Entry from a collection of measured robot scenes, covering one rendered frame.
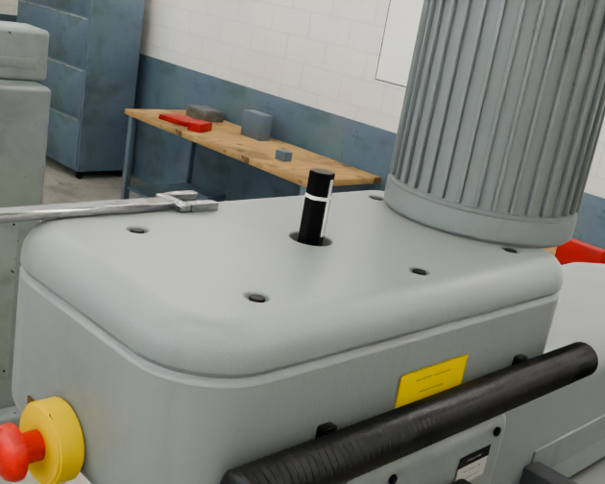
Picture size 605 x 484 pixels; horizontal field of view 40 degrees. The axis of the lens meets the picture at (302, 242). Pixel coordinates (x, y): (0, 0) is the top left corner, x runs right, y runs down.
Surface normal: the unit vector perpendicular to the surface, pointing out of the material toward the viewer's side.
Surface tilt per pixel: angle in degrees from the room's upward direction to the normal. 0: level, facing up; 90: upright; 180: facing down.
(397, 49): 90
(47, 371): 90
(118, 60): 90
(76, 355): 90
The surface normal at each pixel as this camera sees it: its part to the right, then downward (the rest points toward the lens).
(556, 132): 0.32, 0.33
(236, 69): -0.71, 0.09
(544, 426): 0.68, 0.32
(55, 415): 0.38, -0.79
